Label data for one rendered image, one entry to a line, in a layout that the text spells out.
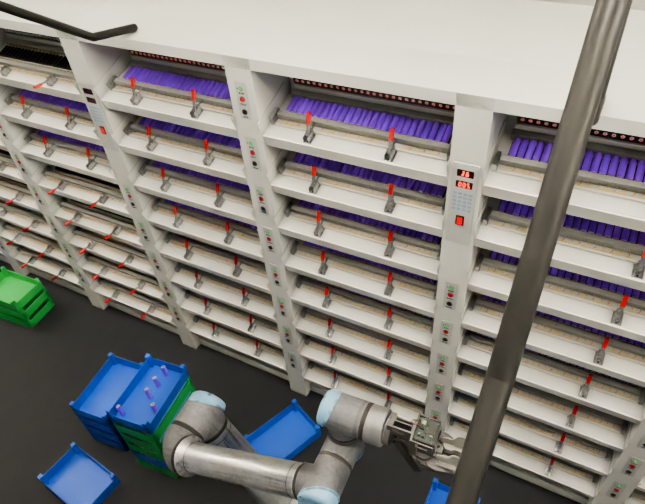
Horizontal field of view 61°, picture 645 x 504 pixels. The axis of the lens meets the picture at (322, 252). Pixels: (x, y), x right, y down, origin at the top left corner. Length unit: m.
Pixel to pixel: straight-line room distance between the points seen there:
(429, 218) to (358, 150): 0.30
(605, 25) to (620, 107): 0.92
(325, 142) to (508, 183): 0.55
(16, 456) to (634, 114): 2.89
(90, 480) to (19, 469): 0.37
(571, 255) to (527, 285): 1.16
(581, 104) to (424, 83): 0.98
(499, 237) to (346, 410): 0.68
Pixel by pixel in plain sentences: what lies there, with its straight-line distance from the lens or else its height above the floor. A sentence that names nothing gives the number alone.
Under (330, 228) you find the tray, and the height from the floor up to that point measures 1.14.
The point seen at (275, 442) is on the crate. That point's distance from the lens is 2.75.
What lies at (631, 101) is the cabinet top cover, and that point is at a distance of 1.46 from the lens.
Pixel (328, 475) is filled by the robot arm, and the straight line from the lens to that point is 1.39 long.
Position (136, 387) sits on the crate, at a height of 0.40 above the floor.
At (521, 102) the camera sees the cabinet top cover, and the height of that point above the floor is 1.75.
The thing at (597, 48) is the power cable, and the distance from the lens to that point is 0.51.
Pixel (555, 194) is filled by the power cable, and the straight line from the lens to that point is 0.49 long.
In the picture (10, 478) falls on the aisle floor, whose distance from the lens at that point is 3.13.
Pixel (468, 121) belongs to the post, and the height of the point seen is 1.68.
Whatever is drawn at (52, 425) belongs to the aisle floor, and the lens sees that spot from 3.18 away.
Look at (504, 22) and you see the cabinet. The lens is 1.83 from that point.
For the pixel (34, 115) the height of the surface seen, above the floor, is 1.32.
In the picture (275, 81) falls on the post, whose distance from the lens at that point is 1.81.
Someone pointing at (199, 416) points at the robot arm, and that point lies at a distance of 1.80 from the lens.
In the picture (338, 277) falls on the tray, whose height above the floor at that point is 0.94.
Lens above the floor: 2.40
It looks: 43 degrees down
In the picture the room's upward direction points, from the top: 6 degrees counter-clockwise
